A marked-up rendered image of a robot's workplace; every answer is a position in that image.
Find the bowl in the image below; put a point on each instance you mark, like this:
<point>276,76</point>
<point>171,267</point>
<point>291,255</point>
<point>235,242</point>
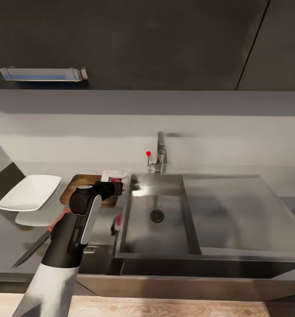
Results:
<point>31,194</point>

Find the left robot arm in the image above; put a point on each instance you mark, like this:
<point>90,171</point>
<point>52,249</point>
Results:
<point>50,292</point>

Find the cabinet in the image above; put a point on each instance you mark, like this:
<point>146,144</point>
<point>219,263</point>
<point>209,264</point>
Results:
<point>177,45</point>
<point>270,65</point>

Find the parer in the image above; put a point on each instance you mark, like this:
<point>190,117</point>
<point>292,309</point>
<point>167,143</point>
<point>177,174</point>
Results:
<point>45,235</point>

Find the drop in sink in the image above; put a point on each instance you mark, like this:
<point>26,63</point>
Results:
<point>206,216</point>

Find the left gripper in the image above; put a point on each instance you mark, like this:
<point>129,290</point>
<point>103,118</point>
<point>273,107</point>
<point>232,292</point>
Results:
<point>113,188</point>

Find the cutting board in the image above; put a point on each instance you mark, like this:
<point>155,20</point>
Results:
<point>84,180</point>

